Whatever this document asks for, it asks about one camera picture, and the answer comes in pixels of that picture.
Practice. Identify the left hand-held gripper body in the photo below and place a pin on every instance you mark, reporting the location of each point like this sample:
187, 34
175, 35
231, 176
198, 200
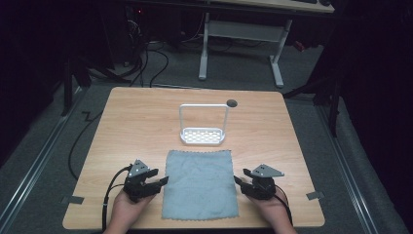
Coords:
134, 187

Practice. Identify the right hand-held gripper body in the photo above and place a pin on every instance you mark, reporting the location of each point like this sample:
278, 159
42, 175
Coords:
263, 185

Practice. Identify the grey-blue cloth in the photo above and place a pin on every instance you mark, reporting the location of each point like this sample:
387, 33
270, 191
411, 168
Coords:
199, 185

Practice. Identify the white rack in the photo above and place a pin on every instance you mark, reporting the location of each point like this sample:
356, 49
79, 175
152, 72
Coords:
202, 136

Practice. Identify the person's left hand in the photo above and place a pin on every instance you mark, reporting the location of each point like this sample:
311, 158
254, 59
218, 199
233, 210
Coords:
125, 208

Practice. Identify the person's right hand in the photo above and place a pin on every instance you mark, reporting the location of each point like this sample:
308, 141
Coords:
272, 209

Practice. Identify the grey tape piece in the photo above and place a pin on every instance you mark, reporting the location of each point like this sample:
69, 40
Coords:
74, 199
315, 195

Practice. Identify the black metal stand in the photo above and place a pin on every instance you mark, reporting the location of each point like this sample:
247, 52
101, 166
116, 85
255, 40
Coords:
67, 91
333, 107

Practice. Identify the small red object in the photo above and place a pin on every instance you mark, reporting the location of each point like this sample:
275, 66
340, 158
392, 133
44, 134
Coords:
299, 46

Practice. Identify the white-legged wooden desk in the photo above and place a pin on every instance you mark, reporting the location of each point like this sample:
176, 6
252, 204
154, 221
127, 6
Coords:
243, 31

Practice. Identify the black computer tower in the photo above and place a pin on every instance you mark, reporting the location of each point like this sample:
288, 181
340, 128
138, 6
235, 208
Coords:
134, 29

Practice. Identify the black keyboard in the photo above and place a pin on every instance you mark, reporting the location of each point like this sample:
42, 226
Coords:
305, 1

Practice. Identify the black computer mouse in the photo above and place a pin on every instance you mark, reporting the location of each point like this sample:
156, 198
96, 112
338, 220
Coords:
325, 2

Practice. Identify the metal floor rail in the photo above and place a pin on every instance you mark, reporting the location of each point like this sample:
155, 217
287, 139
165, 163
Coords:
344, 169
32, 169

